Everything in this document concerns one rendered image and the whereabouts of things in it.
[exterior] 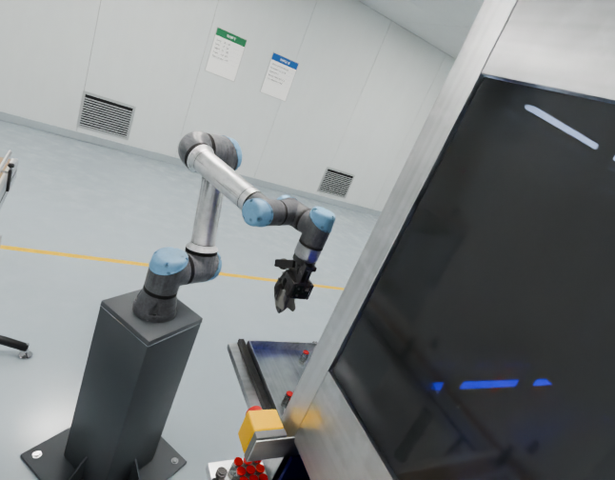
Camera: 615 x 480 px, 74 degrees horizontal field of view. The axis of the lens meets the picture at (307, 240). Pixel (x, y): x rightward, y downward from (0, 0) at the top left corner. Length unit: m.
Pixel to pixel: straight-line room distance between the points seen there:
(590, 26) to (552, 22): 0.05
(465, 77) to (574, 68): 0.17
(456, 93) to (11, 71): 5.51
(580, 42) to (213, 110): 5.57
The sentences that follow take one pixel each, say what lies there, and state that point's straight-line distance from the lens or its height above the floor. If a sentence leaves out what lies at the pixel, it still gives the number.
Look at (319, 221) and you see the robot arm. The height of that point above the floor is 1.37.
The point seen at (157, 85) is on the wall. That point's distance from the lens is 5.85.
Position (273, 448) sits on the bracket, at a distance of 0.96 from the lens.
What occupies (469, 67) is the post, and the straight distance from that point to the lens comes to 0.73.
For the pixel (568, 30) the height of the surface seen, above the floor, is 1.87.
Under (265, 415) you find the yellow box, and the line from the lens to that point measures 0.96.
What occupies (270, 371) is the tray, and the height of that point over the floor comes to 0.88.
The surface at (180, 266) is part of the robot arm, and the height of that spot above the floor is 1.01.
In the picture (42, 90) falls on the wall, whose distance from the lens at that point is 5.90.
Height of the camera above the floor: 1.69
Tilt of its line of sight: 20 degrees down
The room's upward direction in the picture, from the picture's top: 23 degrees clockwise
